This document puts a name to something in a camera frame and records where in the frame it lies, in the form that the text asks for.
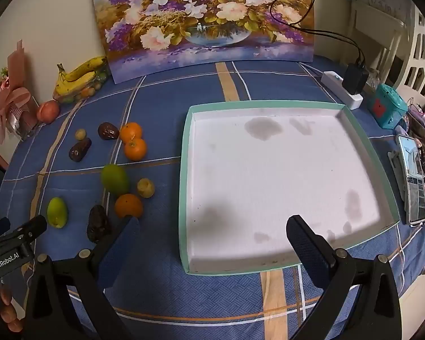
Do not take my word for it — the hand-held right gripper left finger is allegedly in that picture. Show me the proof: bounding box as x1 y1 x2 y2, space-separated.
23 215 142 340

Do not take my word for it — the small yellow round fruit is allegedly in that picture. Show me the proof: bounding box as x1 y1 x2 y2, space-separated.
137 178 156 199

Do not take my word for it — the orange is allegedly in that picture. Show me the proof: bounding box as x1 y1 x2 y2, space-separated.
114 193 144 219
124 137 147 161
119 122 143 142

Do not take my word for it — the large green mango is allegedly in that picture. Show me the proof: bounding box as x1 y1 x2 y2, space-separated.
101 163 130 197

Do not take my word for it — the grey plastic holder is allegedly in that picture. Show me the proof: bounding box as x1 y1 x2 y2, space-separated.
388 150 409 201

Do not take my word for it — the teal plastic box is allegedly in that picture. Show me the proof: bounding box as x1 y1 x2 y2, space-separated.
367 84 409 130

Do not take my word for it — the red peach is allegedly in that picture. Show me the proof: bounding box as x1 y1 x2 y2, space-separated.
36 100 61 124

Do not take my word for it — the small green mango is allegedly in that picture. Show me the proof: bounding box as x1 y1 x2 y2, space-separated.
47 197 69 228

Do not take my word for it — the smartphone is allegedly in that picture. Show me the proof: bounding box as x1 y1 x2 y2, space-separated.
397 135 425 226

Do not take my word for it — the white chair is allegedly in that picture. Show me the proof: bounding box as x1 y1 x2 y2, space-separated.
347 0 407 80

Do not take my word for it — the white power cord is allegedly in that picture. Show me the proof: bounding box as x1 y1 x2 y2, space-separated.
297 62 324 78

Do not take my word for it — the black power adapter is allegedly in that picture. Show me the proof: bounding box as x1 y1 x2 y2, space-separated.
342 63 370 96

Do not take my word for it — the white power strip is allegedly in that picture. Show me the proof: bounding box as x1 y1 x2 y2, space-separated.
321 71 364 110

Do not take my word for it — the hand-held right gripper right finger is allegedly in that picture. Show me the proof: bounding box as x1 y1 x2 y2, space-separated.
286 214 402 340

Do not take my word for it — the clear pack of small fruits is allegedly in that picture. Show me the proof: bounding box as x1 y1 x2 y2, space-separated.
57 73 111 104

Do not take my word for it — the floral painting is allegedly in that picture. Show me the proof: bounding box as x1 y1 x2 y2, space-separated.
90 0 315 85

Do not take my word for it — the black cable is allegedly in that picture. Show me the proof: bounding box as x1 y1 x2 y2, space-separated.
290 0 368 65
268 0 367 65

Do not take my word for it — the blue checked tablecloth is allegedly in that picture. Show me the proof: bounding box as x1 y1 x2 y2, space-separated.
0 55 425 340

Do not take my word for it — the white tray with teal rim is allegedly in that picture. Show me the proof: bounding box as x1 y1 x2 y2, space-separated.
179 101 400 276

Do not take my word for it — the person's left hand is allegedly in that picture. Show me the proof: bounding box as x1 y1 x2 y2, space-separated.
0 285 24 333

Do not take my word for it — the yellow banana bunch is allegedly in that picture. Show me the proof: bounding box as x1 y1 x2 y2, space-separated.
53 56 109 101

